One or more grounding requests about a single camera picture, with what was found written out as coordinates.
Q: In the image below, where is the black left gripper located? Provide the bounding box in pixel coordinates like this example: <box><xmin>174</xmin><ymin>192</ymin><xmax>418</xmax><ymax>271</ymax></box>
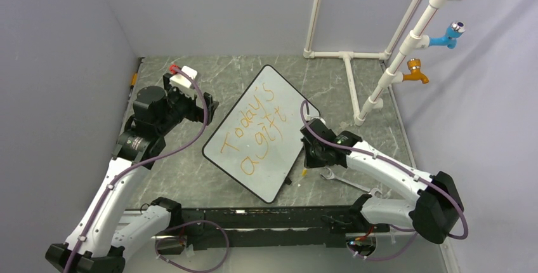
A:
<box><xmin>156</xmin><ymin>74</ymin><xmax>218</xmax><ymax>136</ymax></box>

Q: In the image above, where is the white whiteboard black frame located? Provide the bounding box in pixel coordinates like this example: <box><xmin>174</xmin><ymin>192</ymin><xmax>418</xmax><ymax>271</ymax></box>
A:
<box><xmin>202</xmin><ymin>65</ymin><xmax>320</xmax><ymax>203</ymax></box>

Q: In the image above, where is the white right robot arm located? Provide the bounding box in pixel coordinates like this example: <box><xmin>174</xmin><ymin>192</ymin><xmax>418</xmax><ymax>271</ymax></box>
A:
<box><xmin>300</xmin><ymin>119</ymin><xmax>464</xmax><ymax>244</ymax></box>

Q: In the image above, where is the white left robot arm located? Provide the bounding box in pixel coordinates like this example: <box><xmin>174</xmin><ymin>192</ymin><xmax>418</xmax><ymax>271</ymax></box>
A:
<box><xmin>45</xmin><ymin>86</ymin><xmax>219</xmax><ymax>272</ymax></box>

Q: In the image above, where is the silver open-end wrench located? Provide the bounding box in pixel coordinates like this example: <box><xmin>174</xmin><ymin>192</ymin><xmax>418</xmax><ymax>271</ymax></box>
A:
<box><xmin>320</xmin><ymin>167</ymin><xmax>382</xmax><ymax>197</ymax></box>

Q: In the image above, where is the blue faucet tap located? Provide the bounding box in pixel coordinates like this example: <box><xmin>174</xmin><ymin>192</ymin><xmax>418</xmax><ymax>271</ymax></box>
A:
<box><xmin>428</xmin><ymin>21</ymin><xmax>466</xmax><ymax>49</ymax></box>

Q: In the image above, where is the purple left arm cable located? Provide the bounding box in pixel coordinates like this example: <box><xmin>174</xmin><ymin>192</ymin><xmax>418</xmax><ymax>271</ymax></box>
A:
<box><xmin>62</xmin><ymin>67</ymin><xmax>210</xmax><ymax>273</ymax></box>

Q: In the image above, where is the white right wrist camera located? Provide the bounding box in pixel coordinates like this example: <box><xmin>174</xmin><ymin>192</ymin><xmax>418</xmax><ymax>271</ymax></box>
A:
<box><xmin>303</xmin><ymin>112</ymin><xmax>322</xmax><ymax>122</ymax></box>

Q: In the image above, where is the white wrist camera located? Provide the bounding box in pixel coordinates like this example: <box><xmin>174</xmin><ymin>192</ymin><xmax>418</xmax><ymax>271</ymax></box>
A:
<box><xmin>303</xmin><ymin>112</ymin><xmax>322</xmax><ymax>122</ymax></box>
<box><xmin>169</xmin><ymin>64</ymin><xmax>199</xmax><ymax>97</ymax></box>

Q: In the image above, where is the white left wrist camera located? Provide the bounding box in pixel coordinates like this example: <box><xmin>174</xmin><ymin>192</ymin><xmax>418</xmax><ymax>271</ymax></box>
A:
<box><xmin>169</xmin><ymin>64</ymin><xmax>199</xmax><ymax>97</ymax></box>

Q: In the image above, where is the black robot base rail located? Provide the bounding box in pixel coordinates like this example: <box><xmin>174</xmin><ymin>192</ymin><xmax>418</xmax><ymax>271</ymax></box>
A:
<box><xmin>155</xmin><ymin>206</ymin><xmax>390</xmax><ymax>255</ymax></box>

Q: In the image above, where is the orange black pen at wall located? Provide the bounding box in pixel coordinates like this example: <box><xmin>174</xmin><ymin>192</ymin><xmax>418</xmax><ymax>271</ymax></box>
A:
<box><xmin>128</xmin><ymin>63</ymin><xmax>141</xmax><ymax>99</ymax></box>

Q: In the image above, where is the white pvc pipe frame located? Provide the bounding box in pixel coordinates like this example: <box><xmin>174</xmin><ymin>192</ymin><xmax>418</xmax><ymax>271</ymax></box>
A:
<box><xmin>303</xmin><ymin>0</ymin><xmax>460</xmax><ymax>126</ymax></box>

